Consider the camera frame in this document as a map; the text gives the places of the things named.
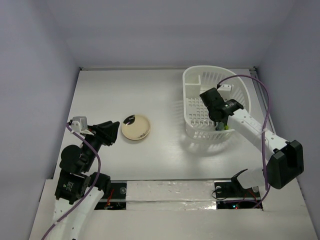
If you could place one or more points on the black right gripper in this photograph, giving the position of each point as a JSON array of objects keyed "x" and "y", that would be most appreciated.
[{"x": 219, "y": 125}]

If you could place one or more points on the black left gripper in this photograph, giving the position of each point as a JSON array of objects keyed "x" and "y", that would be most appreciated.
[{"x": 107, "y": 132}]

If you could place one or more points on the blue patterned plate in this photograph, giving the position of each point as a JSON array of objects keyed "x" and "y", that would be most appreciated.
[{"x": 220, "y": 126}]

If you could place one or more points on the cream plate with dark mark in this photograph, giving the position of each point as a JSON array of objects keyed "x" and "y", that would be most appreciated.
[{"x": 136, "y": 127}]

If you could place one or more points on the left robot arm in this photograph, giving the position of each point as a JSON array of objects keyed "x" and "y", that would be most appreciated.
[{"x": 81, "y": 184}]

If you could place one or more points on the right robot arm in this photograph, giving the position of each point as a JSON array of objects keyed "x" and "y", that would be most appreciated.
[{"x": 168, "y": 153}]

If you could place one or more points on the white plastic dish rack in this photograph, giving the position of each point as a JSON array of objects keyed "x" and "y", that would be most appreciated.
[{"x": 198, "y": 79}]

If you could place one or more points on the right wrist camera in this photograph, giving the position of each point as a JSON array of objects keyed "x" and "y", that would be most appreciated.
[{"x": 225, "y": 91}]

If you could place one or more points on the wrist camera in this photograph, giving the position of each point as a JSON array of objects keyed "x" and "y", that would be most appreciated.
[
  {"x": 225, "y": 91},
  {"x": 79, "y": 124}
]

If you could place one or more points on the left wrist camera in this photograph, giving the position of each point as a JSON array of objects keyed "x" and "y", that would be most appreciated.
[{"x": 79, "y": 124}]

